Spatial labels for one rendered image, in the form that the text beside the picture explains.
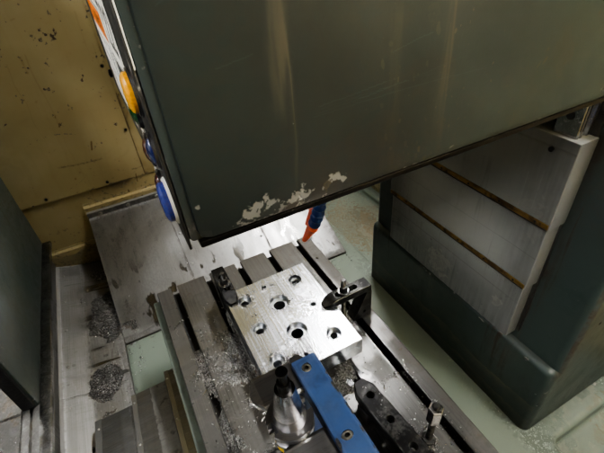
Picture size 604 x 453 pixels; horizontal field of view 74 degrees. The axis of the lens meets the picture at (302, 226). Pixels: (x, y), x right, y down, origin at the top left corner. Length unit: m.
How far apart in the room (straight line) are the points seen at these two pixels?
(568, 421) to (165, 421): 1.07
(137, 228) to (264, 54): 1.50
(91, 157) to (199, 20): 1.47
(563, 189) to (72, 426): 1.32
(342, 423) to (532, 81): 0.44
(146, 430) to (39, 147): 1.02
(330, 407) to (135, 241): 1.27
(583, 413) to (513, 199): 0.72
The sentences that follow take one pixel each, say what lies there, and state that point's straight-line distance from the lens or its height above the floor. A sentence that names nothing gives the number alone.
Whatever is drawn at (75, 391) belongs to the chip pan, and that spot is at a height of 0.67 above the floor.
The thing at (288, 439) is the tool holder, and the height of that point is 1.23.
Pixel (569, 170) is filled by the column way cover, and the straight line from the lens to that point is 0.81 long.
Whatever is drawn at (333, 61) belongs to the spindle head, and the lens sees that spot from 0.28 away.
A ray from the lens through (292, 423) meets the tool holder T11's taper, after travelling 0.55.
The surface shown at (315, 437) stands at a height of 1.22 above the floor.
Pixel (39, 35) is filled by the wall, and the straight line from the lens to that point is 1.59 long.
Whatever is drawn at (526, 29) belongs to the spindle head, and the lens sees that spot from 0.41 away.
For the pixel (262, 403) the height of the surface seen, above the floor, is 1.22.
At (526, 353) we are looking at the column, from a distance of 1.14.
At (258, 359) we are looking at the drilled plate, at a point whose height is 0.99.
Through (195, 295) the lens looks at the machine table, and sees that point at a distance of 1.21.
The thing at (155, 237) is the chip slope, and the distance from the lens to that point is 1.69.
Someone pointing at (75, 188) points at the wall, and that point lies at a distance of 1.75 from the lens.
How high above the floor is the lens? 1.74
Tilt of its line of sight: 38 degrees down
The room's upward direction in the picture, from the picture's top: 5 degrees counter-clockwise
